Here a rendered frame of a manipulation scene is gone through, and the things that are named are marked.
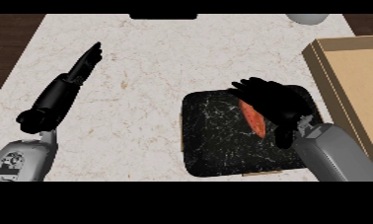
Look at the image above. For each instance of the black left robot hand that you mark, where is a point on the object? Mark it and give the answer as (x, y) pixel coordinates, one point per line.
(53, 101)

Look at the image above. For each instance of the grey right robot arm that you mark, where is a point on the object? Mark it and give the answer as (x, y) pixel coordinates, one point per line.
(330, 155)

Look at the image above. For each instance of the black flat object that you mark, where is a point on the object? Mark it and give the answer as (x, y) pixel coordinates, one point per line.
(163, 16)

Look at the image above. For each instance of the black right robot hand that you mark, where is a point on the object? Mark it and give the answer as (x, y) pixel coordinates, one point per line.
(278, 103)

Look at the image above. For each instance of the orange sweet potato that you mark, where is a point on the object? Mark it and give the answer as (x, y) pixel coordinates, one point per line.
(253, 119)

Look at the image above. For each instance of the cardboard box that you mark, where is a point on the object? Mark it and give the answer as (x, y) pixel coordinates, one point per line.
(346, 83)

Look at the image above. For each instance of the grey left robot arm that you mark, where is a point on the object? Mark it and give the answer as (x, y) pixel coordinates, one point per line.
(26, 160)

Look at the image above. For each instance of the grey round object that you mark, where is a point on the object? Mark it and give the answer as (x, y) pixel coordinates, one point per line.
(306, 18)

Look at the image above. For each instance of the black marble tray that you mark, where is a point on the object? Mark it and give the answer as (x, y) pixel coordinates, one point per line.
(227, 139)

